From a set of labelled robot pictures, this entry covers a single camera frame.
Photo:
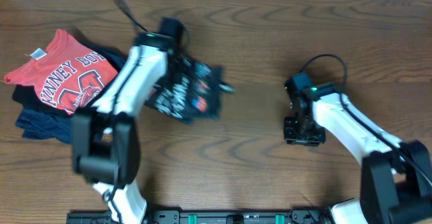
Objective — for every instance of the black orange-patterned jersey shirt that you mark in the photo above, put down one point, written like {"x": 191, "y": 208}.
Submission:
{"x": 190, "y": 90}

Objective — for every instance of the navy blue folded t-shirt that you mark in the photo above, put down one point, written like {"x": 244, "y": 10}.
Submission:
{"x": 41, "y": 126}

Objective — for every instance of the red printed folded t-shirt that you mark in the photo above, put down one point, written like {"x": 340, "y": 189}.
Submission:
{"x": 66, "y": 75}

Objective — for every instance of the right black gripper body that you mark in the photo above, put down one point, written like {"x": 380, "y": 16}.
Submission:
{"x": 304, "y": 131}

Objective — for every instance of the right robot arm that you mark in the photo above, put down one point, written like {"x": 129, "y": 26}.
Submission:
{"x": 395, "y": 182}

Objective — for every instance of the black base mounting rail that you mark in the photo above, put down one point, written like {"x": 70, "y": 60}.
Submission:
{"x": 177, "y": 216}

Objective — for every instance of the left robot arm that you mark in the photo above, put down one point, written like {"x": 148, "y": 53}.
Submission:
{"x": 105, "y": 145}

